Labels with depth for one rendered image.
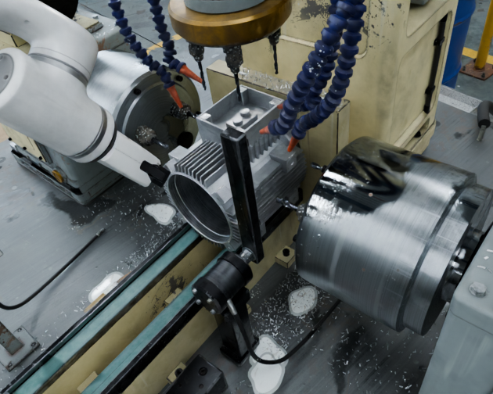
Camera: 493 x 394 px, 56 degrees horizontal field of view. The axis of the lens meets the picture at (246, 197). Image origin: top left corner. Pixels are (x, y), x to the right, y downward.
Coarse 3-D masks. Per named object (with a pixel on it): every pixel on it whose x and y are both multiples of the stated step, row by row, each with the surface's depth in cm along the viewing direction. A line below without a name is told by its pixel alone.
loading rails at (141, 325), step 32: (288, 224) 96; (160, 256) 88; (192, 256) 92; (288, 256) 97; (128, 288) 84; (160, 288) 87; (96, 320) 80; (128, 320) 84; (160, 320) 78; (192, 320) 81; (64, 352) 76; (96, 352) 80; (128, 352) 75; (160, 352) 77; (192, 352) 85; (32, 384) 73; (64, 384) 77; (96, 384) 72; (128, 384) 73; (160, 384) 81
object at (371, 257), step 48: (384, 144) 68; (336, 192) 63; (384, 192) 60; (432, 192) 58; (480, 192) 60; (336, 240) 62; (384, 240) 58; (432, 240) 57; (336, 288) 66; (384, 288) 59; (432, 288) 56
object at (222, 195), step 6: (288, 132) 83; (282, 138) 83; (288, 138) 82; (288, 144) 83; (168, 162) 80; (174, 162) 81; (168, 168) 80; (174, 168) 80; (222, 186) 74; (216, 192) 74; (222, 192) 74; (228, 192) 74; (216, 198) 75; (222, 198) 74; (228, 198) 74; (222, 204) 75; (180, 216) 90; (186, 222) 90; (228, 246) 84; (234, 246) 82
